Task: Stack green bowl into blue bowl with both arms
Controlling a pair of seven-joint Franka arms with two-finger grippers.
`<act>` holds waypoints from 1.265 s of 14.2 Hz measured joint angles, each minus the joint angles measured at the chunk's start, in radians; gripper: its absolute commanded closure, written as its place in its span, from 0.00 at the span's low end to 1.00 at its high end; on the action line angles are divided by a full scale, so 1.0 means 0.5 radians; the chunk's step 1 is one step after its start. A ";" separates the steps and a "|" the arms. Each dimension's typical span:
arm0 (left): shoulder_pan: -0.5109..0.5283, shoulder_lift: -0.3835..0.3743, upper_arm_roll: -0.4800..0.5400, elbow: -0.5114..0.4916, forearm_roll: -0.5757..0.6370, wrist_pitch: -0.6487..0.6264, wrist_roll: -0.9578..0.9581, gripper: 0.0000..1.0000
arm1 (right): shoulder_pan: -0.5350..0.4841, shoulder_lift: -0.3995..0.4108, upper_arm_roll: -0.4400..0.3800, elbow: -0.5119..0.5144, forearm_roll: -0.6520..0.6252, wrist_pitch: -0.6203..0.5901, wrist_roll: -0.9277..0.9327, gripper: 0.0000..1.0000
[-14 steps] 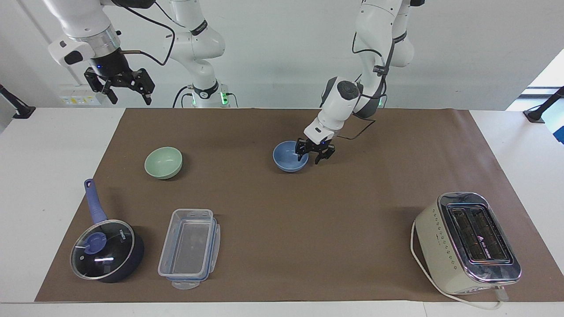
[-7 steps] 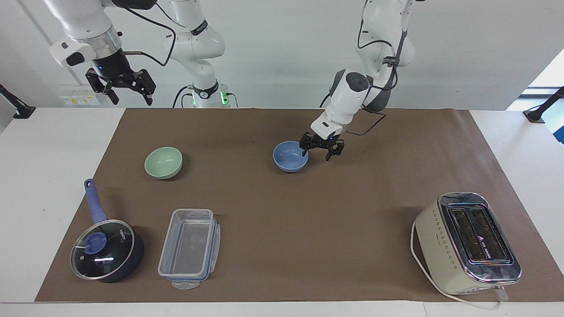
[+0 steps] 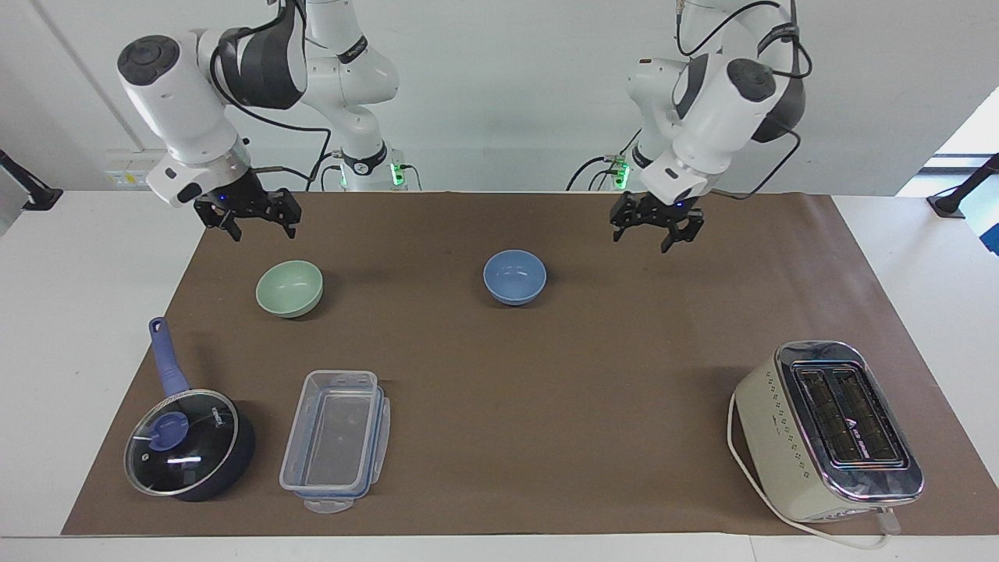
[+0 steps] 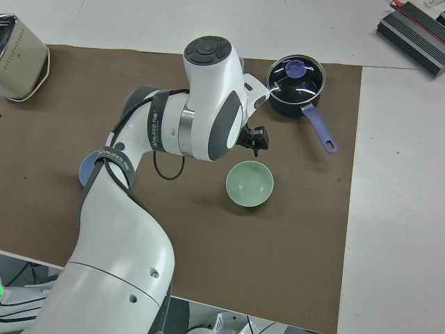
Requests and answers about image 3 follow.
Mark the black stand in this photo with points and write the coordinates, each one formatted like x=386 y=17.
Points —
x=37 y=197
x=948 y=204

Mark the dark blue saucepan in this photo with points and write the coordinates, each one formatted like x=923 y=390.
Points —
x=170 y=375

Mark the cream and chrome toaster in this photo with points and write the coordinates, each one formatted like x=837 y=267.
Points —
x=788 y=445

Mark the blue bowl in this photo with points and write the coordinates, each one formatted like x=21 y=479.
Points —
x=514 y=279

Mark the white wall socket strip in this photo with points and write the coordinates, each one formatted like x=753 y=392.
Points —
x=129 y=173

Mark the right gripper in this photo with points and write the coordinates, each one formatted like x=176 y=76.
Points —
x=234 y=197

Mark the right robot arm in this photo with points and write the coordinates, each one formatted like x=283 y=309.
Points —
x=179 y=101

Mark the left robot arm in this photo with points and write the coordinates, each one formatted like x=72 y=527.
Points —
x=714 y=117

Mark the glass lid with blue knob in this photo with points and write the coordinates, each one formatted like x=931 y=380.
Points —
x=181 y=442

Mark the green bowl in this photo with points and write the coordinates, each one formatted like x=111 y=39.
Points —
x=289 y=290

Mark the clear plastic food container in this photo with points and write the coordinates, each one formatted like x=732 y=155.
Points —
x=335 y=433

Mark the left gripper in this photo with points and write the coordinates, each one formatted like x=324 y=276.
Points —
x=666 y=208

